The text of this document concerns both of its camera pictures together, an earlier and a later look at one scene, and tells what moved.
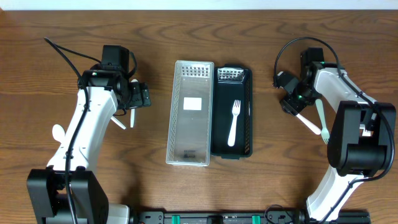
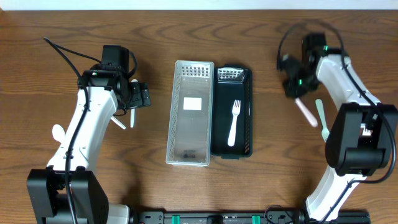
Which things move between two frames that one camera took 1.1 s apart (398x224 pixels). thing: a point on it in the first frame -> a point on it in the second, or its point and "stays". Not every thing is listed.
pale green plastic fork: x=325 y=131 stays
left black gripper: x=140 y=95 stays
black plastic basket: x=229 y=83 stays
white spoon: x=317 y=131 -> x=308 y=115
